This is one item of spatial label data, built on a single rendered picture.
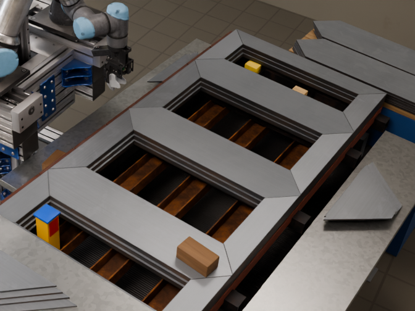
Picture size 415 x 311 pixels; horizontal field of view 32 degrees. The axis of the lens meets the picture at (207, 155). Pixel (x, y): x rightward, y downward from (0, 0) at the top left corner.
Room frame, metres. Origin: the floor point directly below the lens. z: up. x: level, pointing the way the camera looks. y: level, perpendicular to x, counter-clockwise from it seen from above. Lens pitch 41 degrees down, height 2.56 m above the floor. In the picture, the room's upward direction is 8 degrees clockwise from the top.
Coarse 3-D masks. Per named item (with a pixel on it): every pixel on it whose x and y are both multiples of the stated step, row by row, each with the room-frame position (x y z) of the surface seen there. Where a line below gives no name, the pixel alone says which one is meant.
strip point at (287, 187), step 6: (288, 174) 1.92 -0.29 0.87; (282, 180) 1.88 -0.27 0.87; (288, 180) 1.88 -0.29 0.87; (294, 180) 1.89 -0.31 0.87; (276, 186) 1.84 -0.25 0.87; (282, 186) 1.85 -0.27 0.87; (288, 186) 1.85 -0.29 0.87; (294, 186) 1.86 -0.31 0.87; (270, 192) 1.81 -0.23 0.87; (276, 192) 1.82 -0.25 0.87; (282, 192) 1.82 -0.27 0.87; (288, 192) 1.83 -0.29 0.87; (294, 192) 1.83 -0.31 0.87
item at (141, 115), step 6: (144, 108) 2.18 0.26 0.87; (150, 108) 2.19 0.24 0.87; (156, 108) 2.19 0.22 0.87; (132, 114) 2.14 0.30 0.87; (138, 114) 2.14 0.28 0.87; (144, 114) 2.15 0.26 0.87; (150, 114) 2.15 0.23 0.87; (132, 120) 2.10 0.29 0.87; (138, 120) 2.10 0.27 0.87; (144, 120) 2.11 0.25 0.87
